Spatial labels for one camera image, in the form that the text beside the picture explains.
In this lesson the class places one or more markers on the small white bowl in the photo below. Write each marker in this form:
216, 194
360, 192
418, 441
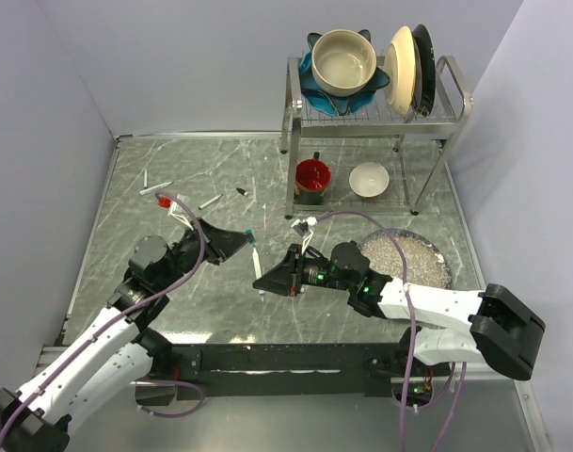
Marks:
369, 180

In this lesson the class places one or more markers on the black plate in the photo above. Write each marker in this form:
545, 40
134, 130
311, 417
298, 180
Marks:
425, 78

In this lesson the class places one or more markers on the steel dish rack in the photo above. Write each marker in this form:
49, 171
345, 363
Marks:
376, 121

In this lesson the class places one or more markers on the green pen cap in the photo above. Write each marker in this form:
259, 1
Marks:
251, 237

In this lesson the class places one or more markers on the blue flower-shaped bowl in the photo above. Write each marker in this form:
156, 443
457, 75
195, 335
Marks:
329, 104

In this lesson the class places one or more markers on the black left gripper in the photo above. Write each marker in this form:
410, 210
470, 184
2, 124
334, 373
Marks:
220, 244

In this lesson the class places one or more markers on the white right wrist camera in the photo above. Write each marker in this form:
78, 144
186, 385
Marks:
304, 227

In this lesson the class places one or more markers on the speckled grey plate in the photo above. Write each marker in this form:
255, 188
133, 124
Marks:
426, 264

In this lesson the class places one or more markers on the cream plate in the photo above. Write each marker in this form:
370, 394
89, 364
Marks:
400, 66

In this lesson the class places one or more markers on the white marker green end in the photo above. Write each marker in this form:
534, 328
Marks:
257, 269

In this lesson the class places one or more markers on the white marker long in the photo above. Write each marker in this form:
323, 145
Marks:
152, 189

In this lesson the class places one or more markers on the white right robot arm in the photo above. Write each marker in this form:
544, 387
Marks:
491, 326

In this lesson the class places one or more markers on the beige ceramic bowl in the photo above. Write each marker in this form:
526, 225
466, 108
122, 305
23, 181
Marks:
342, 61

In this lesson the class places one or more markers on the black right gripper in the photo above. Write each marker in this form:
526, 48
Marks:
284, 279

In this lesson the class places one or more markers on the white marker black tip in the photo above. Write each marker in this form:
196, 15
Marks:
210, 202

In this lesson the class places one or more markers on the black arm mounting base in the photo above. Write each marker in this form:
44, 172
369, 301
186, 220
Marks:
285, 369

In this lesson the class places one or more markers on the red black mug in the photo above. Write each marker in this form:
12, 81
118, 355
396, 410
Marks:
312, 179

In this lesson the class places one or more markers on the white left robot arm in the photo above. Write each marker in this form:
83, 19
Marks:
117, 348

